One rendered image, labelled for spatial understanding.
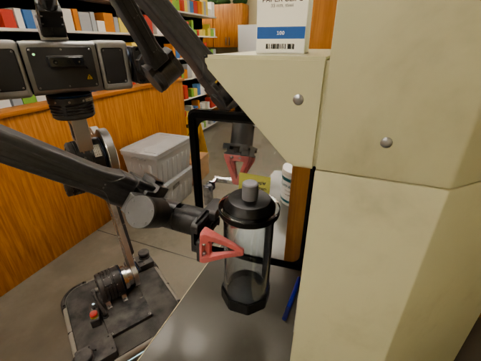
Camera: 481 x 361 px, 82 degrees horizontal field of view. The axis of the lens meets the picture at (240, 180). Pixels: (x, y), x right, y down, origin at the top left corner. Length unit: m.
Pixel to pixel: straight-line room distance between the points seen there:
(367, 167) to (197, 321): 0.57
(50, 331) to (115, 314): 0.54
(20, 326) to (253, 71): 2.17
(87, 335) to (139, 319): 0.24
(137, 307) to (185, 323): 0.99
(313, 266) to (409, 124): 0.18
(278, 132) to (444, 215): 0.16
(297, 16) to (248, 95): 0.09
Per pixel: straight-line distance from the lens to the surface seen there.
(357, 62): 0.25
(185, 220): 0.54
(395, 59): 0.25
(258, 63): 0.27
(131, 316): 1.68
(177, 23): 0.69
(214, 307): 0.75
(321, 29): 0.63
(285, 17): 0.32
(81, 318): 1.80
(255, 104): 0.27
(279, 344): 0.70
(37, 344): 2.14
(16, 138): 0.52
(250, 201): 0.47
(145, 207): 0.50
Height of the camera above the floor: 1.52
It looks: 26 degrees down
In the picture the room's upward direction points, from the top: straight up
